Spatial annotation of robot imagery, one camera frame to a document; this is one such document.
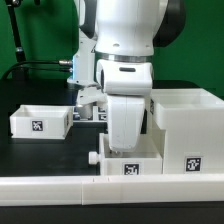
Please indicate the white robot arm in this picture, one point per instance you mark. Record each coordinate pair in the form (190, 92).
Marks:
(122, 31)

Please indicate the white drawer box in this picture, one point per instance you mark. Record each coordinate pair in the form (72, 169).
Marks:
(145, 160)
(41, 122)

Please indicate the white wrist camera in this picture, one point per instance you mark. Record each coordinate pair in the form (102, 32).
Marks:
(88, 96)

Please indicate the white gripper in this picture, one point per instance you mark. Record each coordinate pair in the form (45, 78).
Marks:
(126, 85)

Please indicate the white front barrier wall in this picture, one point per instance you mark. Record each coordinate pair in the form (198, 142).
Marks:
(91, 190)

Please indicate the black camera stand pole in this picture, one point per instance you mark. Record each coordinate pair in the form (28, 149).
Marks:
(18, 72)

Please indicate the white marker tag plate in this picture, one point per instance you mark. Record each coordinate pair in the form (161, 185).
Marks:
(100, 115)

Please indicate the white drawer cabinet frame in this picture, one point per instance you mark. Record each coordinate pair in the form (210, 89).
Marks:
(187, 126)

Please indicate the white front drawer box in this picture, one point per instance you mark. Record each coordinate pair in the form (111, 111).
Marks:
(145, 160)

